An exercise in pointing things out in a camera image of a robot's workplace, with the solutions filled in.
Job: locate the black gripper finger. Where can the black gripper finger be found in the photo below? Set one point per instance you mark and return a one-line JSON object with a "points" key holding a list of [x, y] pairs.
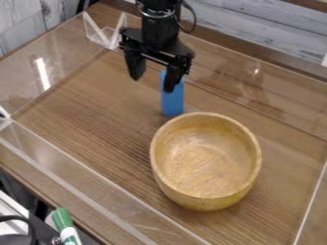
{"points": [[172, 77], [135, 63]]}

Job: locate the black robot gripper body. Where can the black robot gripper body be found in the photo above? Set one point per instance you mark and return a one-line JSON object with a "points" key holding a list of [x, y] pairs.
{"points": [[156, 38]]}

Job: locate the blue rectangular block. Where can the blue rectangular block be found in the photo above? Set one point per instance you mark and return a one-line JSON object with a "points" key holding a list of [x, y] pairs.
{"points": [[172, 101]]}

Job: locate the brown wooden bowl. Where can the brown wooden bowl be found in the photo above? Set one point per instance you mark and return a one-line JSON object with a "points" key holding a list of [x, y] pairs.
{"points": [[205, 160]]}

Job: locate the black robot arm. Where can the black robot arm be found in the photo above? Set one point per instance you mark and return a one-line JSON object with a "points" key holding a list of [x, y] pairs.
{"points": [[165, 4]]}

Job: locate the green white marker pen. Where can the green white marker pen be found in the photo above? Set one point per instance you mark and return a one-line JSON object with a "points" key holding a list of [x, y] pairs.
{"points": [[65, 227]]}

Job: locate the clear acrylic corner bracket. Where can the clear acrylic corner bracket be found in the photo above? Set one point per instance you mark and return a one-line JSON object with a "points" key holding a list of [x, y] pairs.
{"points": [[107, 37]]}

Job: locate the clear acrylic tray wall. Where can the clear acrylic tray wall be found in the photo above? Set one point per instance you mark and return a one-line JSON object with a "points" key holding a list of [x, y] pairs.
{"points": [[107, 211]]}

